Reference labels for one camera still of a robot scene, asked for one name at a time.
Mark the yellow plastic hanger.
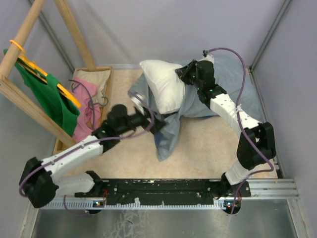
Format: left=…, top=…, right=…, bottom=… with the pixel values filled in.
left=9, top=40, right=81, bottom=108

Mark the wooden clothes rack frame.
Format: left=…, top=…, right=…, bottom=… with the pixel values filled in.
left=0, top=0, right=97, bottom=147

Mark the white cable duct strip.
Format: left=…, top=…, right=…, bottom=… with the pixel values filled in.
left=39, top=199, right=241, bottom=210

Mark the aluminium frame rail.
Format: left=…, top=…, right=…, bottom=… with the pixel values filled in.
left=249, top=0, right=293, bottom=72

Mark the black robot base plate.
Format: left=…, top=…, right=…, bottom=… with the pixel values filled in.
left=75, top=179, right=251, bottom=206

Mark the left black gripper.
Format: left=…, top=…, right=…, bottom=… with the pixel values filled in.
left=118, top=105, right=169, bottom=136

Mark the grey hanger in tray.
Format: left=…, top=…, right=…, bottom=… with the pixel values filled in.
left=70, top=77, right=109, bottom=109

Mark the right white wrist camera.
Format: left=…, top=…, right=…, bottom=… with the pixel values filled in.
left=202, top=50, right=214, bottom=63

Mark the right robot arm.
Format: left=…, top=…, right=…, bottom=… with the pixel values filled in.
left=175, top=60, right=276, bottom=197

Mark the light blue pillowcase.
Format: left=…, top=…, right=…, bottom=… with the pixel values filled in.
left=128, top=55, right=264, bottom=161

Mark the white pillow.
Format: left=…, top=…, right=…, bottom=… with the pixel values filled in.
left=139, top=59, right=185, bottom=114

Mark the green shirt on hanger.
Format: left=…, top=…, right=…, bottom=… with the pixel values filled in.
left=14, top=63, right=80, bottom=137

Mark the beige cloth in tray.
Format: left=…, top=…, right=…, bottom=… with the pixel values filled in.
left=72, top=69, right=111, bottom=94

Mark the pink garment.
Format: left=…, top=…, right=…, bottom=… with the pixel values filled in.
left=71, top=77, right=101, bottom=142

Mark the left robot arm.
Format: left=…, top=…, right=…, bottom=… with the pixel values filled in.
left=19, top=104, right=166, bottom=208

